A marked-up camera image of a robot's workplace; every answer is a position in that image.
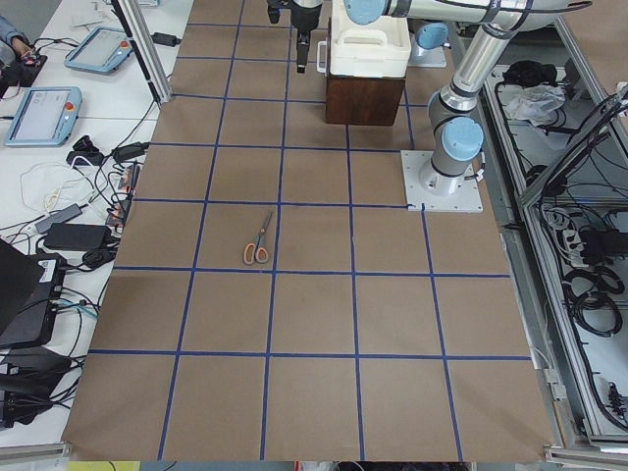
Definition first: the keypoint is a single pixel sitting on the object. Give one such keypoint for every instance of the near blue teach pendant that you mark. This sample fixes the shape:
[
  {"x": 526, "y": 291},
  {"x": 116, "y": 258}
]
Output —
[{"x": 45, "y": 118}]

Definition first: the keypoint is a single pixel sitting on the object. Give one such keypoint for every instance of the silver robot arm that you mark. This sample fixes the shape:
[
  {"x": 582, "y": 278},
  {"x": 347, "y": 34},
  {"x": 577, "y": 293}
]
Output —
[
  {"x": 459, "y": 138},
  {"x": 304, "y": 17}
]

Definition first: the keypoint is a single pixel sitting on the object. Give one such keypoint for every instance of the aluminium frame post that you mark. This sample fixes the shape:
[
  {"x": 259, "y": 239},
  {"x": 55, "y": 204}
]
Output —
[{"x": 136, "y": 29}]

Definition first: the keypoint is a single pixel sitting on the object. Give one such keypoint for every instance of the white drawer handle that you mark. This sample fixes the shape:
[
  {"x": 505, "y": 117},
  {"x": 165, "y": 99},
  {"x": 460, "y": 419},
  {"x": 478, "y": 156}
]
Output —
[{"x": 321, "y": 57}]

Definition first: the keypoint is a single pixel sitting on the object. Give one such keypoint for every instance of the aluminium equipment frame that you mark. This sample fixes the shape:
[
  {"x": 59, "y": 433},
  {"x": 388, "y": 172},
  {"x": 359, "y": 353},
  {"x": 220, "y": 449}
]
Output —
[{"x": 566, "y": 186}]

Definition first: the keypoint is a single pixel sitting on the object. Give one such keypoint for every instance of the white plastic tray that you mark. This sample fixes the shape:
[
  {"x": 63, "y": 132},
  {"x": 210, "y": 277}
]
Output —
[{"x": 380, "y": 50}]

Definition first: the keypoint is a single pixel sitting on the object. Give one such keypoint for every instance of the black power adapter brick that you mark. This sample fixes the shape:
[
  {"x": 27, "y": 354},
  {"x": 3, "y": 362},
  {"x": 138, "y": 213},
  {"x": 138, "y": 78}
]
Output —
[{"x": 76, "y": 237}]

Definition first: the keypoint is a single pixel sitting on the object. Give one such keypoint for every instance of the dark wooden drawer cabinet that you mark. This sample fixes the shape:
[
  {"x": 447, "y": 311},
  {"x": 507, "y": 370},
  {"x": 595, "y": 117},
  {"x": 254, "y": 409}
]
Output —
[{"x": 362, "y": 101}]

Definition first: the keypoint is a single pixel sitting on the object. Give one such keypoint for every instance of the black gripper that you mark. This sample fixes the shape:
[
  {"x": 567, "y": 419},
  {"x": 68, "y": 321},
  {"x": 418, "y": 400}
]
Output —
[{"x": 305, "y": 19}]

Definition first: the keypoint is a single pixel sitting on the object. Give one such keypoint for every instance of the far blue teach pendant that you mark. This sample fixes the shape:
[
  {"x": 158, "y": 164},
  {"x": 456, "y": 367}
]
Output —
[{"x": 103, "y": 51}]

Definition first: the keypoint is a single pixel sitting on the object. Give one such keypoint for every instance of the blue teach pendant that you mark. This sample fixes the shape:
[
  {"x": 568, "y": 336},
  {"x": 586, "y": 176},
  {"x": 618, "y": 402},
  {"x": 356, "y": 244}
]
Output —
[
  {"x": 103, "y": 51},
  {"x": 45, "y": 118}
]

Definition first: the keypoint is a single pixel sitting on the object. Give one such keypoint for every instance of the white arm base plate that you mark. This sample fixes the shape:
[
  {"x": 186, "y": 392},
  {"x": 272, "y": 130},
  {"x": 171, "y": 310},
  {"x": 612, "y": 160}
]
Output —
[
  {"x": 427, "y": 190},
  {"x": 428, "y": 45}
]

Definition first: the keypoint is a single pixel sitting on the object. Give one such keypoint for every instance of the white crumpled cloth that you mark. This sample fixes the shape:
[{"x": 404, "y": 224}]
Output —
[{"x": 536, "y": 105}]

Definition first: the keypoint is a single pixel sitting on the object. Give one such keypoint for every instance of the black laptop computer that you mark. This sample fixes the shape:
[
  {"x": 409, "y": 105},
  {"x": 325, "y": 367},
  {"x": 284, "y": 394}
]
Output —
[{"x": 29, "y": 286}]

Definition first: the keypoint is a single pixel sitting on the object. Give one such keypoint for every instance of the grey orange handled scissors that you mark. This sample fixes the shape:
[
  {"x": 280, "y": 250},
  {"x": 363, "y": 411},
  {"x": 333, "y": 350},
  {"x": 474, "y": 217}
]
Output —
[{"x": 256, "y": 251}]

